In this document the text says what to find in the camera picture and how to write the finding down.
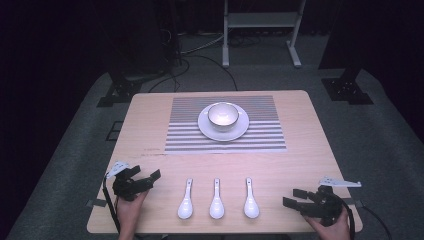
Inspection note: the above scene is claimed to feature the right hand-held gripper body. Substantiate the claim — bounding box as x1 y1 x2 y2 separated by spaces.
300 176 363 228

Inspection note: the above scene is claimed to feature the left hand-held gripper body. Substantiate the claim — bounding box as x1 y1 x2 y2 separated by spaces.
105 161 155 202

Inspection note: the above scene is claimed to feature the person's left hand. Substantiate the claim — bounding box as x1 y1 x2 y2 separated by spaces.
115 191 150 233

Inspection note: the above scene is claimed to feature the person's right hand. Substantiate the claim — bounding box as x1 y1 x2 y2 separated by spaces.
304 206 352 240

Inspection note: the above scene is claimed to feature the white ceramic spoon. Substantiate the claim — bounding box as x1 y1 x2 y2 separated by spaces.
176 177 194 221
208 177 226 220
243 176 261 220

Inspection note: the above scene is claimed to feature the grey striped placemat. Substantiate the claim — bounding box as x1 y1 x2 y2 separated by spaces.
164 95 288 154

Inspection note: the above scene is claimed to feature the white round plate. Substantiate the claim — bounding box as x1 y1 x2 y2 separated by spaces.
197 101 250 143

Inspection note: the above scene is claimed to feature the black stand base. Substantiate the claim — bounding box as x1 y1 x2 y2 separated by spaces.
320 65 375 106
96 70 144 108

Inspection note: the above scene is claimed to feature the white bowl with dark rim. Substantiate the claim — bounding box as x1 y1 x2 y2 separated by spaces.
207 102 240 133

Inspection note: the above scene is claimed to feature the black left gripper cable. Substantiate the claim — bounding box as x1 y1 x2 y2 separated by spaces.
101 175 122 234

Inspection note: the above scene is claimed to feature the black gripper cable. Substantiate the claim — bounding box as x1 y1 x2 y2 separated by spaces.
331 192 356 240
101 175 122 234

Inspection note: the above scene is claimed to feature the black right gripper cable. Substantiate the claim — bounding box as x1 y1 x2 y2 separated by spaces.
331 192 356 240

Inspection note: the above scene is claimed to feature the grey table strap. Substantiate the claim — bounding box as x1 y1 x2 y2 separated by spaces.
86 198 108 209
342 197 366 208

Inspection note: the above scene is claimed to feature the black floor cable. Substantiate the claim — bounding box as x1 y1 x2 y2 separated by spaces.
147 54 239 94

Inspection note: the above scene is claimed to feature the grey floor cable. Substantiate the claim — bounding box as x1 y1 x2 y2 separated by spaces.
180 33 225 55

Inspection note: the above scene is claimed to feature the white metal frame stand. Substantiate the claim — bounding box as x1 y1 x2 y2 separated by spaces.
221 0 307 69

